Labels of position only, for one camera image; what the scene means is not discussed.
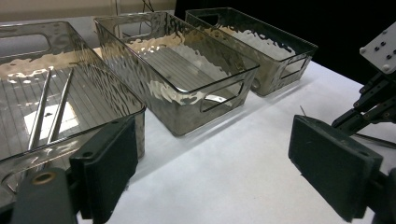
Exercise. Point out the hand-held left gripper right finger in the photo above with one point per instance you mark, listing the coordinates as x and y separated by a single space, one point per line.
333 168

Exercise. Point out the clear grey plastic bin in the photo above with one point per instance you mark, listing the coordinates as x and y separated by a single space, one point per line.
274 71
93 93
186 102

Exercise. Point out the white table sheet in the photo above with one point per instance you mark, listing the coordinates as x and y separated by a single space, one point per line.
218 174

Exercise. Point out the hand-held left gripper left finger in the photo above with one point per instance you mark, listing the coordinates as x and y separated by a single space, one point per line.
109 168

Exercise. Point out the metal chopstick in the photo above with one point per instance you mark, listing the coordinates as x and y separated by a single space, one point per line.
39 115
60 105

